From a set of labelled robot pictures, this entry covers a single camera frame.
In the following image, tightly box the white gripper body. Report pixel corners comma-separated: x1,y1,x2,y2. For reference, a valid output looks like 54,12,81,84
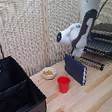
70,46,86,60

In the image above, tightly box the black wire oven tray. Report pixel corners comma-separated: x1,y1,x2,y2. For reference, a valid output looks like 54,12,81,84
82,34,112,63

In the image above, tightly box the white bowl with yellow food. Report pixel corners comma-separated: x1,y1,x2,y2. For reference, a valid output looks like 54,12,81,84
40,65,58,82

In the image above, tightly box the toaster oven door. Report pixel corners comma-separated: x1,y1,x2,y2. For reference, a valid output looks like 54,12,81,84
71,49,106,75

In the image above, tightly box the dark blue book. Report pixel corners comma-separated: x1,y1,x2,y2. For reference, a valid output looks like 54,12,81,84
62,50,90,89

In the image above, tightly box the red plastic cup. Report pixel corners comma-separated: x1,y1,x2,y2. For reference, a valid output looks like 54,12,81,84
56,74,73,95

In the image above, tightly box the black fabric storage box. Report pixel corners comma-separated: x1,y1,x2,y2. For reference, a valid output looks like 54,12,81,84
0,52,49,112

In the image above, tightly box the wooden screen post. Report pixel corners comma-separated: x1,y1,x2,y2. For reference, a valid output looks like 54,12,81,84
37,0,57,68

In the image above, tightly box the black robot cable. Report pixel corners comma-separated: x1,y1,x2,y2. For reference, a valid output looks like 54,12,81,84
94,0,112,20

